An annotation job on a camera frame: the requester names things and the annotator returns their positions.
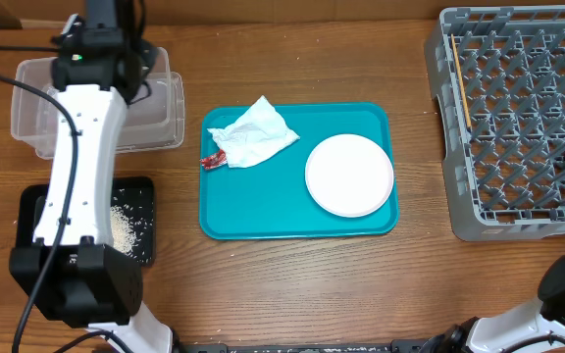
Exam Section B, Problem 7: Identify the white paper napkin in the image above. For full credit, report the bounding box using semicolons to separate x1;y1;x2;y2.
208;96;300;168

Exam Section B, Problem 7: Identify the large white plate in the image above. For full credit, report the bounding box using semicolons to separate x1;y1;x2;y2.
304;133;395;218

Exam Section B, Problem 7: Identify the red sauce packet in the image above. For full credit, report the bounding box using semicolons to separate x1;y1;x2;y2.
200;149;228;171

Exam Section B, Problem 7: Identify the pile of white rice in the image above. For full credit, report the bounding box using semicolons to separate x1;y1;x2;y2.
110;187;155;266

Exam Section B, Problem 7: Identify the wooden chopstick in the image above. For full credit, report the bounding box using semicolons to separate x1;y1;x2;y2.
450;34;472;130

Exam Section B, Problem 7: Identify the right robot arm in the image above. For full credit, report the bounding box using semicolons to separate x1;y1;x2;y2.
428;255;565;353

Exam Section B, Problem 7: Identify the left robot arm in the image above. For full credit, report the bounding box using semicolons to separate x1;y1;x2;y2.
9;0;175;352

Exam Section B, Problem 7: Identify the grey dishwasher rack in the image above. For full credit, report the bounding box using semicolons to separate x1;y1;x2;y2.
424;5;565;241

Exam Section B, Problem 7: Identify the teal serving tray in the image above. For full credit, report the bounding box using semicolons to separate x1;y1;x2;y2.
199;102;400;240

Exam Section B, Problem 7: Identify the clear plastic storage bin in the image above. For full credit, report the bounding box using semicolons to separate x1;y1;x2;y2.
11;47;179;159

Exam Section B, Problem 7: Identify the black plastic tray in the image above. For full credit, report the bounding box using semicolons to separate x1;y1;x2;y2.
9;176;156;277

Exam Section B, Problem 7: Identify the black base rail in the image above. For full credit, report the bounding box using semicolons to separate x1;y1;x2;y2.
174;337;529;353

